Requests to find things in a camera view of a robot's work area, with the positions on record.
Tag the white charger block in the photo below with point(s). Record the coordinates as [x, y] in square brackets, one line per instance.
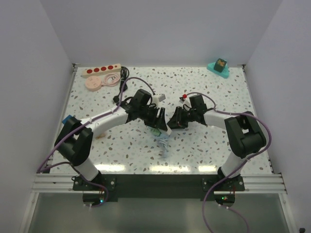
[167, 132]

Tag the light blue round power strip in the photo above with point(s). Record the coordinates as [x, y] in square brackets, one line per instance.
[162, 137]

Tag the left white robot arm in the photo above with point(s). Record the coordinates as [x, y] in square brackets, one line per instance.
[75, 139]

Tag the beige cube plug adapter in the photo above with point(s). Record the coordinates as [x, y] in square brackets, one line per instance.
[101, 136]

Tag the pink round power strip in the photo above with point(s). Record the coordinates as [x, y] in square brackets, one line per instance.
[93, 83]

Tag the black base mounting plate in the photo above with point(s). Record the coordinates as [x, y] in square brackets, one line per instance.
[119, 186]

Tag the beige power strip red sockets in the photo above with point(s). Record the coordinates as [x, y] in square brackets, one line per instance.
[103, 70]

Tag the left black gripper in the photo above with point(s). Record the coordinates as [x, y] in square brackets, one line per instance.
[157, 122]

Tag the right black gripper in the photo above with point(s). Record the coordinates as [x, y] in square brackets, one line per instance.
[176, 122]

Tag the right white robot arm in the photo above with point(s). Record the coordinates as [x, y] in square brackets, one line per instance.
[243, 131]

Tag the blue cube socket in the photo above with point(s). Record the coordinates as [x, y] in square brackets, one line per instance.
[69, 120]

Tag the green small charger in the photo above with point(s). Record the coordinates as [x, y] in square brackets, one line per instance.
[155, 132]

